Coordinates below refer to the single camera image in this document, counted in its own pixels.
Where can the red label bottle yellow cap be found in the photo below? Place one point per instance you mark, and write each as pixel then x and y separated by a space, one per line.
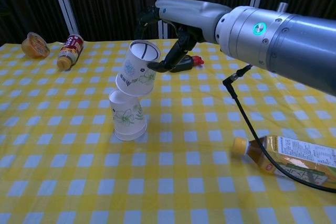
pixel 71 49

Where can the tea bottle yellow cap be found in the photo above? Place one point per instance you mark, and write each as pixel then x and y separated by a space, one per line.
pixel 302 155

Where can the small black bottle red cap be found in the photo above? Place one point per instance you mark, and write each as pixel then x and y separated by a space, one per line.
pixel 186 65

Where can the paper cup black line bottom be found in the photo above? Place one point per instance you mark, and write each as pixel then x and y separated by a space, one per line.
pixel 136 74

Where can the paper cup blue flower print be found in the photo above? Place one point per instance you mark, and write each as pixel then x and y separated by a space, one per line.
pixel 128 138

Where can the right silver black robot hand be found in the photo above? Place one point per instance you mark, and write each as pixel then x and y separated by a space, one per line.
pixel 194 16

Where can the paper cup large green flower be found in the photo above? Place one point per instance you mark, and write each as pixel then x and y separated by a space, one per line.
pixel 126 116

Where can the yellow white checked tablecloth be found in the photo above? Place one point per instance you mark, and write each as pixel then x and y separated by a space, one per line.
pixel 183 182

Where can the orange jelly cup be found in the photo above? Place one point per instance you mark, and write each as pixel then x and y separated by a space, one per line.
pixel 34 47

